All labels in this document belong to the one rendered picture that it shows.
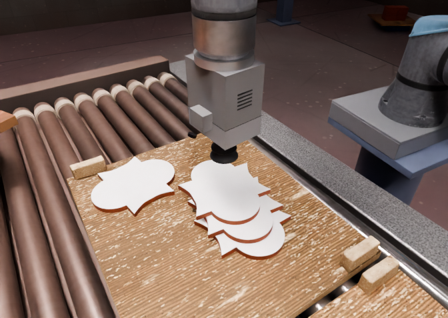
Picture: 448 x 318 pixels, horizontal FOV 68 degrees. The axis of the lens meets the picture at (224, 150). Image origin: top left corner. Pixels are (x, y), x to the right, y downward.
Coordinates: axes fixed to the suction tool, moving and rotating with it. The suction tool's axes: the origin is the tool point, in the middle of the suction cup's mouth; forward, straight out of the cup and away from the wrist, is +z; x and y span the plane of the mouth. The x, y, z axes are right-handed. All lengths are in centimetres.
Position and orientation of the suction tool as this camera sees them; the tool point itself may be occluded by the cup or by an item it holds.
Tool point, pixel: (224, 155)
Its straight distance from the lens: 50.9
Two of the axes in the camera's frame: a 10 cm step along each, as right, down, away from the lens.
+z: 0.0, 8.1, 5.9
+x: 7.8, -3.7, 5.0
